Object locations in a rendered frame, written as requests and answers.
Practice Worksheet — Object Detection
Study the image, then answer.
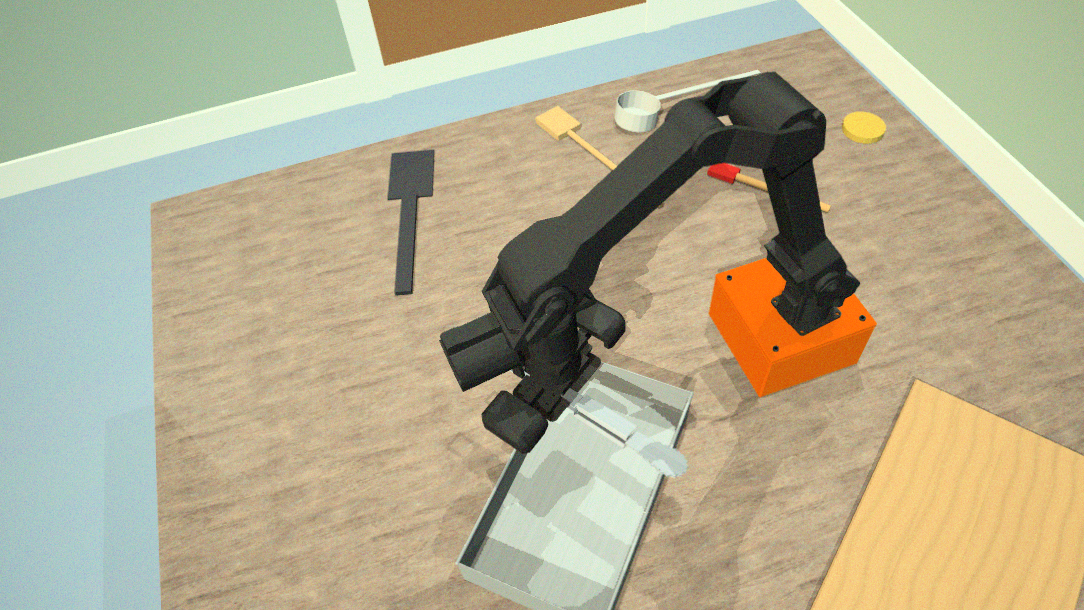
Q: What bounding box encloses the grey spatula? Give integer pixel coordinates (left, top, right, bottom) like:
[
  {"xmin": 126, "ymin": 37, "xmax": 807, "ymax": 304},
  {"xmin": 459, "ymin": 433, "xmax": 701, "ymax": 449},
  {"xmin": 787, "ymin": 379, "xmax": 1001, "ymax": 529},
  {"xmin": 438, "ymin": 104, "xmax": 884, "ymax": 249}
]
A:
[{"xmin": 387, "ymin": 150, "xmax": 434, "ymax": 296}]

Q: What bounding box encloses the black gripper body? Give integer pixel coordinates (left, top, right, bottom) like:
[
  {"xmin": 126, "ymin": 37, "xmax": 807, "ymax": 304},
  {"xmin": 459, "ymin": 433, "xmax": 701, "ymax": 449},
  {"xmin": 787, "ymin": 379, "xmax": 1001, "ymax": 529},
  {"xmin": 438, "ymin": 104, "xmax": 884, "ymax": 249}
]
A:
[{"xmin": 481, "ymin": 300, "xmax": 625, "ymax": 454}]

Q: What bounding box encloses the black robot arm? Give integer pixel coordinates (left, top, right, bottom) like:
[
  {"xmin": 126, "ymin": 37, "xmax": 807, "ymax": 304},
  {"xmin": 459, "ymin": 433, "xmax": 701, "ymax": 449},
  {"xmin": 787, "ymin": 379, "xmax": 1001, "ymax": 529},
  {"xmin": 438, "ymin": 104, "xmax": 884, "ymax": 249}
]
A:
[{"xmin": 439, "ymin": 72, "xmax": 860, "ymax": 392}]

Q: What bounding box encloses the silver saucepan with long handle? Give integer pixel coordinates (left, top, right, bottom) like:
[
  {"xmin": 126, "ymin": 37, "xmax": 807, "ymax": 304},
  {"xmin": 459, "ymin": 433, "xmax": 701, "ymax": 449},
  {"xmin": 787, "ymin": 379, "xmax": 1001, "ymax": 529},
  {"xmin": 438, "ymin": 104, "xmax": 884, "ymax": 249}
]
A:
[{"xmin": 615, "ymin": 70, "xmax": 761, "ymax": 133}]

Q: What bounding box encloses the yellow flat disc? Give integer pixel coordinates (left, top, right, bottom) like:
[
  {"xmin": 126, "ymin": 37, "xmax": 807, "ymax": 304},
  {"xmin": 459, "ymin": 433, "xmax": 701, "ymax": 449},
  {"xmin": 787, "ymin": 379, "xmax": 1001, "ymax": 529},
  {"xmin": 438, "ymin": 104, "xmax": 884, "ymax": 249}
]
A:
[{"xmin": 842, "ymin": 111, "xmax": 886, "ymax": 144}]

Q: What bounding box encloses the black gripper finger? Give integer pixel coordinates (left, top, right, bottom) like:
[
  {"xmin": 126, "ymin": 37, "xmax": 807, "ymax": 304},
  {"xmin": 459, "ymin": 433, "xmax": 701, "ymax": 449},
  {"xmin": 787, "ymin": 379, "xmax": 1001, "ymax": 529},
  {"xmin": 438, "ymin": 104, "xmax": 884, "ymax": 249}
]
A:
[
  {"xmin": 570, "ymin": 353, "xmax": 601, "ymax": 393},
  {"xmin": 513, "ymin": 375, "xmax": 570, "ymax": 421}
]

